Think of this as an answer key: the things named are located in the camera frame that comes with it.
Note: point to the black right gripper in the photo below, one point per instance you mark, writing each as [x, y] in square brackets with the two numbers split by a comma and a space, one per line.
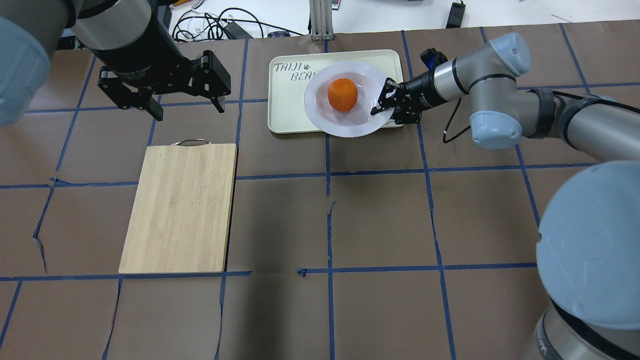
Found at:
[420, 89]

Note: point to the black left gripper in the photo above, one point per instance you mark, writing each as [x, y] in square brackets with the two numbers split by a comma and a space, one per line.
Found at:
[141, 61]

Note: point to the white ridged plate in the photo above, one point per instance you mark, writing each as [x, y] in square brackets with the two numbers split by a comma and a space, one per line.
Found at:
[358, 121]

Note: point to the orange fruit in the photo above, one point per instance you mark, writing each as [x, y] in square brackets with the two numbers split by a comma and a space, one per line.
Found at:
[342, 94]

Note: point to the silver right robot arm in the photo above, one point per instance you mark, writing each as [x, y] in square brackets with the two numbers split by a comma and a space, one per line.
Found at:
[587, 252]

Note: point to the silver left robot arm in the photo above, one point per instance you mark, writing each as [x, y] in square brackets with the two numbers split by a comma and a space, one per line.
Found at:
[31, 30]

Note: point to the cream tray with bear print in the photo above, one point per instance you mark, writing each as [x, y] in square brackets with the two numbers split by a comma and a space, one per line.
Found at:
[290, 74]

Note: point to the black power adapter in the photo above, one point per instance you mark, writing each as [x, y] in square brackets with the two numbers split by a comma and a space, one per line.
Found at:
[456, 15]

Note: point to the bamboo cutting board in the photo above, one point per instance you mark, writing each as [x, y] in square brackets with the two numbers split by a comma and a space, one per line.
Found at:
[180, 219]

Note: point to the aluminium frame post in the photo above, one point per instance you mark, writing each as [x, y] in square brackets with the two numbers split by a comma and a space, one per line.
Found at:
[321, 20]

